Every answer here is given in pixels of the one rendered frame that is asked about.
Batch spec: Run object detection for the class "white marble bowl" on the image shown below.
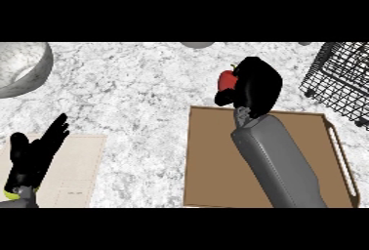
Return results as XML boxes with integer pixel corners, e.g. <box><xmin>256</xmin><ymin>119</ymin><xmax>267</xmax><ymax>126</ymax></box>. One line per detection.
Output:
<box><xmin>0</xmin><ymin>42</ymin><xmax>55</xmax><ymax>100</ymax></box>

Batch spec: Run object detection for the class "red bell pepper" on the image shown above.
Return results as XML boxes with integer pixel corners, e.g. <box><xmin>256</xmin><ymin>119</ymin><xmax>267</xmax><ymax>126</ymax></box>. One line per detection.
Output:
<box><xmin>217</xmin><ymin>63</ymin><xmax>241</xmax><ymax>93</ymax></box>

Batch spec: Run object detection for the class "beige placemat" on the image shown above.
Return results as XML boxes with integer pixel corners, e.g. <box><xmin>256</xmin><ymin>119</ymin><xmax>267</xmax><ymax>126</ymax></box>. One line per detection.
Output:
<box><xmin>0</xmin><ymin>134</ymin><xmax>108</xmax><ymax>209</ymax></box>

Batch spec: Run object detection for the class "brown wooden tray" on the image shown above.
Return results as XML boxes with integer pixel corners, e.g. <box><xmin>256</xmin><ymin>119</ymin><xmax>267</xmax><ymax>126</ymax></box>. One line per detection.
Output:
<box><xmin>182</xmin><ymin>104</ymin><xmax>362</xmax><ymax>209</ymax></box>

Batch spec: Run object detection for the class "grey round object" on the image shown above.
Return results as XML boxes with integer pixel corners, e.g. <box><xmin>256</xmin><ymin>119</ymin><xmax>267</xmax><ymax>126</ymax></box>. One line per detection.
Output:
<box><xmin>180</xmin><ymin>42</ymin><xmax>216</xmax><ymax>50</ymax></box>

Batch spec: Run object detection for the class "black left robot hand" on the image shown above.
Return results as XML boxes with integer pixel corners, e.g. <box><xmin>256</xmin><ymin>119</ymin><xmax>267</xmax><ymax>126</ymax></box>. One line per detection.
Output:
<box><xmin>5</xmin><ymin>112</ymin><xmax>73</xmax><ymax>195</ymax></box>

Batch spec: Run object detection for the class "yellow-green fruit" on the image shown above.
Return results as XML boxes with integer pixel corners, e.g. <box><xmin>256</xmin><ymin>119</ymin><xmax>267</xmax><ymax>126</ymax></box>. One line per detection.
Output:
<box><xmin>3</xmin><ymin>187</ymin><xmax>24</xmax><ymax>201</ymax></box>

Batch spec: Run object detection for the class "black wire tiered basket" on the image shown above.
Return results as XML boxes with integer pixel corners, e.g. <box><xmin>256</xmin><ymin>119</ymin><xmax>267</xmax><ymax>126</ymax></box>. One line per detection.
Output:
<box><xmin>298</xmin><ymin>42</ymin><xmax>369</xmax><ymax>131</ymax></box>

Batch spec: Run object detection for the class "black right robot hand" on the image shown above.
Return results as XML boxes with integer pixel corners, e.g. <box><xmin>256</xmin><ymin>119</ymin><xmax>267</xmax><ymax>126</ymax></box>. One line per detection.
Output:
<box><xmin>214</xmin><ymin>56</ymin><xmax>284</xmax><ymax>119</ymax></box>

